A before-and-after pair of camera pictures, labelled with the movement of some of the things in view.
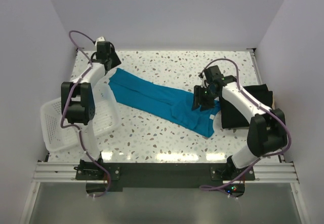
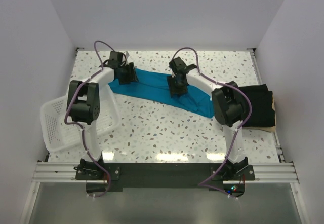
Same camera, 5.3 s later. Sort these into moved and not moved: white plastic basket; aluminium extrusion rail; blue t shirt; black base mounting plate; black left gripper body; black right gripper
Moved: blue t shirt; black right gripper; black left gripper body
Not moved: white plastic basket; aluminium extrusion rail; black base mounting plate
